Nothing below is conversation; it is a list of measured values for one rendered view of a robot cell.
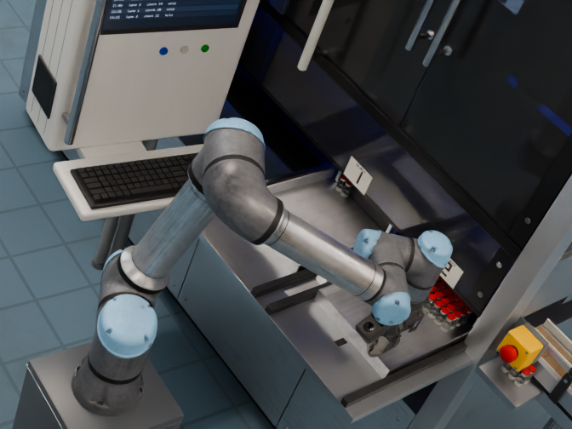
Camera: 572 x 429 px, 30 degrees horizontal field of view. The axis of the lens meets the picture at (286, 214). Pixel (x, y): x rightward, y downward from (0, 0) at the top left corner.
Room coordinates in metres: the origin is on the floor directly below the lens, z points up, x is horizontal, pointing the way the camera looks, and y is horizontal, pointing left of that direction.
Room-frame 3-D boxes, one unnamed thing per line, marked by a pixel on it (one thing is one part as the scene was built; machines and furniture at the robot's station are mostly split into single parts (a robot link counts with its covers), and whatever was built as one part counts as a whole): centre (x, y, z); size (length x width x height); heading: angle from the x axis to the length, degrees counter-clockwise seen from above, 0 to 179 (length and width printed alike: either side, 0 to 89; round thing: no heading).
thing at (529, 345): (1.86, -0.62, 1.00); 0.08 x 0.07 x 0.07; 143
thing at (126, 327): (1.45, 0.21, 0.96); 0.13 x 0.12 x 0.14; 17
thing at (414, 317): (1.75, -0.31, 1.05); 0.09 x 0.08 x 0.12; 143
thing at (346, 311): (1.91, -0.35, 0.90); 0.34 x 0.26 x 0.04; 144
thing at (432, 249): (1.74, -0.31, 1.21); 0.09 x 0.08 x 0.11; 107
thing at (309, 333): (1.96, -0.17, 0.87); 0.70 x 0.48 x 0.02; 53
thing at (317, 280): (1.89, -0.12, 0.91); 0.14 x 0.03 x 0.06; 143
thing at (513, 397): (1.88, -0.66, 0.87); 0.14 x 0.13 x 0.02; 143
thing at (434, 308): (1.98, -0.40, 0.91); 0.18 x 0.02 x 0.05; 54
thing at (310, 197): (2.12, -0.07, 0.90); 0.34 x 0.26 x 0.04; 143
